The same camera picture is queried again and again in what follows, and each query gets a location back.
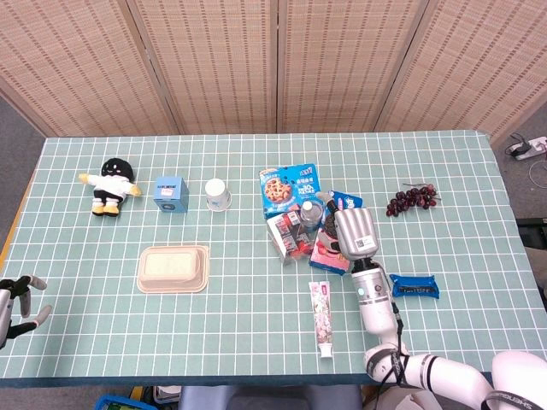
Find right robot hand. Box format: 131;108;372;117
315;190;380;262

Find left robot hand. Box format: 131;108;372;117
0;275;53;343

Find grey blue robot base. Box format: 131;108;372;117
177;384;364;410

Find clear box with red items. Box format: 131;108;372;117
267;210;317;266

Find floral toothpaste tube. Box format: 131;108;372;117
308;280;335;359

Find pink blue Oreo box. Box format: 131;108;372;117
308;190;364;277

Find dark red grape bunch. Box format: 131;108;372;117
385;182;441;218

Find blue snack wrapper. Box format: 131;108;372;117
388;273;441;300

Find blue cookie bag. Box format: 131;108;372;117
258;163;321;217

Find green grid tablecloth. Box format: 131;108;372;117
0;130;547;390

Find blue plastic crate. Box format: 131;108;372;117
92;393;147;410

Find white paper cup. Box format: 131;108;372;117
203;178;232;213

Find black penguin plush toy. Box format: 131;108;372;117
79;157;143;218

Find beige pulp food container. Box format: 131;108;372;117
136;243;211;295

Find black floor object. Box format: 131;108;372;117
515;216;547;249

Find brown cardboard box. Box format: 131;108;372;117
365;384;446;410

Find white device under table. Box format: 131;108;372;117
152;385;183;405

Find blue speaker box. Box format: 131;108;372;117
152;175;190;214

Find white power strip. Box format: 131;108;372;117
508;134;547;161

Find bamboo folding screen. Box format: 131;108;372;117
0;0;547;144

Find white floor cable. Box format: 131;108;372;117
528;160;547;189

